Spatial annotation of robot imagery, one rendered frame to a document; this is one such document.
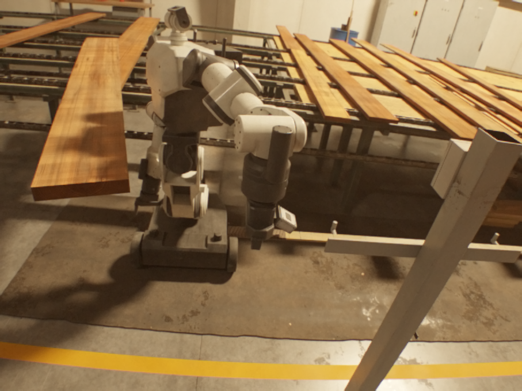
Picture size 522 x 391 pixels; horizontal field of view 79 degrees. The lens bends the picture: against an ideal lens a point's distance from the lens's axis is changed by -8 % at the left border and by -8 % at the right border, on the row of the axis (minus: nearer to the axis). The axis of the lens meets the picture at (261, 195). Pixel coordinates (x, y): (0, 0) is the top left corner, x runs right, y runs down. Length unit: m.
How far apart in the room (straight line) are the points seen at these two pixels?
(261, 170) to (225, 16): 7.57
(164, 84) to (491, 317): 2.17
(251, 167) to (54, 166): 0.73
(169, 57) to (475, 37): 8.22
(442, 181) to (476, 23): 8.23
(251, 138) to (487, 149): 0.41
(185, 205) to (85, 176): 0.61
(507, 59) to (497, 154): 9.70
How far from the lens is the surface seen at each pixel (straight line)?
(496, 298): 2.62
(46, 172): 1.16
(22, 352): 1.89
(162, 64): 1.19
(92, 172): 1.12
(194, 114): 1.26
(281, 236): 0.74
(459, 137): 2.24
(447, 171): 0.76
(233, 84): 0.82
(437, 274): 0.83
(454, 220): 0.74
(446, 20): 8.58
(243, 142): 0.58
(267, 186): 0.62
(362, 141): 2.45
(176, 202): 1.60
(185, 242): 1.92
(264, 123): 0.59
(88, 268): 2.12
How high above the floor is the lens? 1.47
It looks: 33 degrees down
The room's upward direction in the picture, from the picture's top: 9 degrees clockwise
